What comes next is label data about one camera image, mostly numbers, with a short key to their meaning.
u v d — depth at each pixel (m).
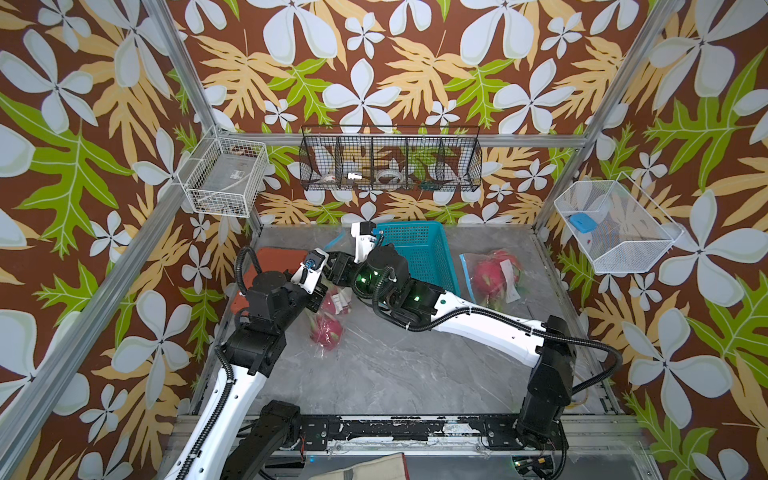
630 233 0.78
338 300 0.75
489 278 0.93
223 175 0.86
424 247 1.11
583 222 0.86
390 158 0.98
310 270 0.56
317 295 0.61
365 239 0.61
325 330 0.75
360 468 0.69
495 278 0.93
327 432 0.75
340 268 0.57
